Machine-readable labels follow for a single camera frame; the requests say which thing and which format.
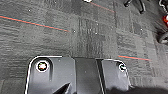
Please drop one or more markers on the grey robot torso limb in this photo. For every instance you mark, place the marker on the grey robot torso limb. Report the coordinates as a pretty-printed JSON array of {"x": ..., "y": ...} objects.
[{"x": 87, "y": 76}]

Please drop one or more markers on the black office chair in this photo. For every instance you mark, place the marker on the black office chair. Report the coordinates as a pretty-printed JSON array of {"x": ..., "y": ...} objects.
[{"x": 136, "y": 4}]

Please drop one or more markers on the red and black object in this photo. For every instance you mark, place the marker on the red and black object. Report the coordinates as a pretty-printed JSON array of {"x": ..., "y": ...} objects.
[{"x": 164, "y": 30}]

